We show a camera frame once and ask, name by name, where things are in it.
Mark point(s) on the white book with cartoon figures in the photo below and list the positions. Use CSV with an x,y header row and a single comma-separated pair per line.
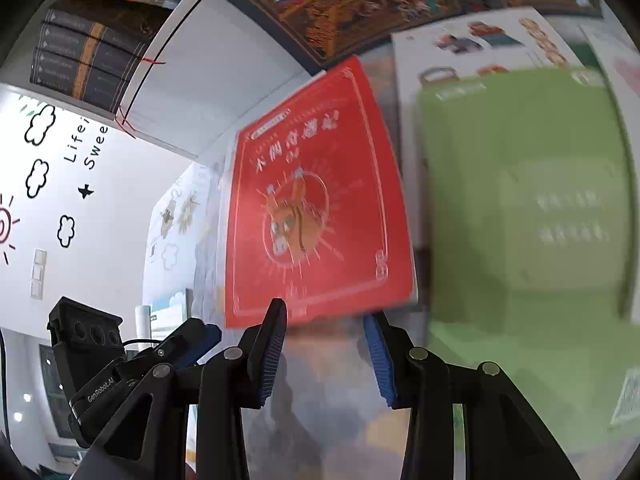
x,y
500,55

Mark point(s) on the white wall switch panel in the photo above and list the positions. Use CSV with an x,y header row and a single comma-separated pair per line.
x,y
38,275

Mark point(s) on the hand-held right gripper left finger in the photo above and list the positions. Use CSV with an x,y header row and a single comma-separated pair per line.
x,y
267,355

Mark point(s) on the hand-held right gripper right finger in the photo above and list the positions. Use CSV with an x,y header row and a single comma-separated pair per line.
x,y
380,360

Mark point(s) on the light green book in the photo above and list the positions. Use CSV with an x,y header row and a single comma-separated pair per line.
x,y
525,160

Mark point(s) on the black line wall decals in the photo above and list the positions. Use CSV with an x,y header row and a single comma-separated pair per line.
x,y
41,122

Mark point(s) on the red book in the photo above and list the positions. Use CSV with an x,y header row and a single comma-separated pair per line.
x,y
310,185

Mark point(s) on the grey fan-patterned cloth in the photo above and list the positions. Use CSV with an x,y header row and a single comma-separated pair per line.
x,y
325,410

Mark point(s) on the row of dark shelf books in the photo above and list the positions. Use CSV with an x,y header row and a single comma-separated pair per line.
x,y
85,60

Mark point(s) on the white cabinet with flower decals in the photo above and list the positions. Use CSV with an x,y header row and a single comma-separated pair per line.
x,y
170,270

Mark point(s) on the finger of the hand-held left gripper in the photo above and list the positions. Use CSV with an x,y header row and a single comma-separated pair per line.
x,y
197,342

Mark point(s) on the blue framed picture board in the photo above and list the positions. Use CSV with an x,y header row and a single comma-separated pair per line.
x,y
167,315

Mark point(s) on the white book with pink print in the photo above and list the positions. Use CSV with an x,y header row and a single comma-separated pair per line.
x,y
617,60

